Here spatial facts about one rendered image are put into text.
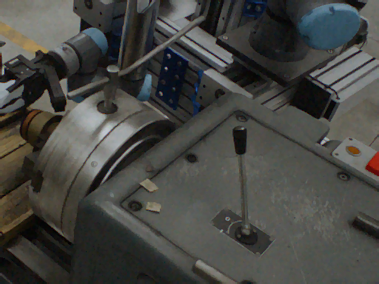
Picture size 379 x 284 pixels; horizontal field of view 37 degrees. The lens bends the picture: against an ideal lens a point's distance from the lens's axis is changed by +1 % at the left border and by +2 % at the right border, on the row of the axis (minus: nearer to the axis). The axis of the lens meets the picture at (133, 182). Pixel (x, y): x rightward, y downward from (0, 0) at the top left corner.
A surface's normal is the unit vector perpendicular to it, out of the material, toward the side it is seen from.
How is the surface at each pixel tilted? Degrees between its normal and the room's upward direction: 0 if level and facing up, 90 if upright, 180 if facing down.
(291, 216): 0
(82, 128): 26
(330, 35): 97
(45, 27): 0
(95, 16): 90
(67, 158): 46
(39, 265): 0
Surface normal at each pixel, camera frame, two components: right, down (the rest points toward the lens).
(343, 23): 0.07, 0.80
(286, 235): 0.14, -0.69
